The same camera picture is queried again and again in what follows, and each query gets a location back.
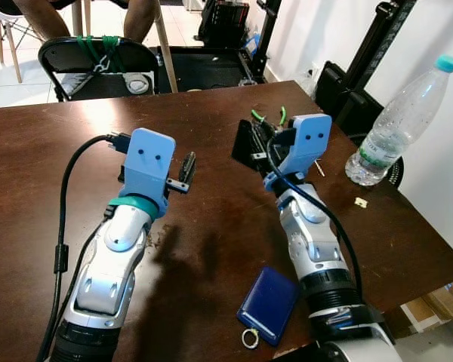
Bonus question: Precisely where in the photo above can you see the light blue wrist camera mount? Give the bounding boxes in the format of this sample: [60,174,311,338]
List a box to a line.
[264,113,334,191]
[119,127,177,219]

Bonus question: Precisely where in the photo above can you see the black metal stand post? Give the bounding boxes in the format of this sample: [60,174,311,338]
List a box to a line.
[315,0,418,138]

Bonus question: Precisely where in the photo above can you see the white chair with wooden legs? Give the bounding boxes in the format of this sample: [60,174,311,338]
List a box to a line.
[0,0,45,84]

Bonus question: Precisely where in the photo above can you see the brown cardboard carton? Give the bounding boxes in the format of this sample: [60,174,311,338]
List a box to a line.
[399,276,453,334]

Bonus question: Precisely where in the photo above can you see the green strap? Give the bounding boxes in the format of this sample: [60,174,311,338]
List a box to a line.
[75,34,123,74]

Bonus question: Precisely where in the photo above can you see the light blue left wrist camera mount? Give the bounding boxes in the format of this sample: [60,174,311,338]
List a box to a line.
[119,127,177,219]

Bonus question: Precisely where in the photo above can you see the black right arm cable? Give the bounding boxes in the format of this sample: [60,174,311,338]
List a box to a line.
[266,136,363,299]

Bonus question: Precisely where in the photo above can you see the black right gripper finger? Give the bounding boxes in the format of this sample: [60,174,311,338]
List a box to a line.
[249,124,270,165]
[233,121,256,161]

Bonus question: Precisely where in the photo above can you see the silver carabiner clip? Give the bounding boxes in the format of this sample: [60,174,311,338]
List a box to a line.
[93,57,112,76]

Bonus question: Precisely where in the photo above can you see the black equipment case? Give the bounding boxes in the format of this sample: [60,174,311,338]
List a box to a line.
[195,0,251,48]

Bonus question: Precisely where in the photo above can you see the green handled pliers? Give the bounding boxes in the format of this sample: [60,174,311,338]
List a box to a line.
[251,106,288,126]

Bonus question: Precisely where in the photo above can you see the light blue right wrist camera mount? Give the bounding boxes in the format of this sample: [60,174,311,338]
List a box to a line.
[264,113,334,191]

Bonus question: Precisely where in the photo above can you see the black round fan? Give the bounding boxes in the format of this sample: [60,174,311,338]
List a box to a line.
[383,155,405,189]

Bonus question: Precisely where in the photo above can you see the blue key tag with ring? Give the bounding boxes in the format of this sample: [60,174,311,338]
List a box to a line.
[236,265,301,350]

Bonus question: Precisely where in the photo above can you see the clear plastic water bottle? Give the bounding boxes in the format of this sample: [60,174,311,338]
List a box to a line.
[344,54,453,187]

